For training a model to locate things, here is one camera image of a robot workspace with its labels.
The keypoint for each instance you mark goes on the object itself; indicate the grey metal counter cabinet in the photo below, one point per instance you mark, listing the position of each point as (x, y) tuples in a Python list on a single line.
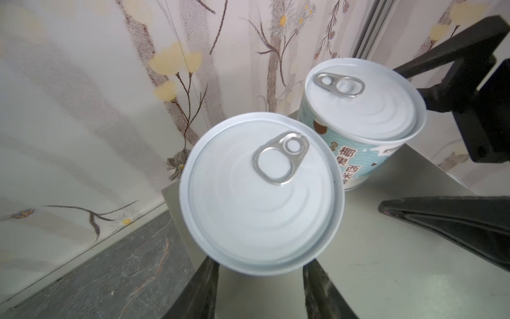
[(381, 266)]

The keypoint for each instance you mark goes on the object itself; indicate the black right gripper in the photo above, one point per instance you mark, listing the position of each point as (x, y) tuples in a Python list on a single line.
[(481, 115)]

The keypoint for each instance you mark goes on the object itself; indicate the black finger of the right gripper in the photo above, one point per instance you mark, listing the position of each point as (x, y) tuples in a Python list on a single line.
[(479, 225)]

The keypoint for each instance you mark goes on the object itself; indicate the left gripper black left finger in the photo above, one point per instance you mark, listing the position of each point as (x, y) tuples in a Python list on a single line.
[(198, 299)]

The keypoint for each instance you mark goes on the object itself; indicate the teal brown label can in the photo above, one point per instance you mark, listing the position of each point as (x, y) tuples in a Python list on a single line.
[(364, 112)]

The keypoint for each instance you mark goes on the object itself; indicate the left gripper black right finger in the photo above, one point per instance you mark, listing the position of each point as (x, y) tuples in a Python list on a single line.
[(322, 299)]

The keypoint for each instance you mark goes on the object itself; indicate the green label can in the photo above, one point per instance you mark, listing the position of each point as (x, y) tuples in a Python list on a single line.
[(261, 194)]

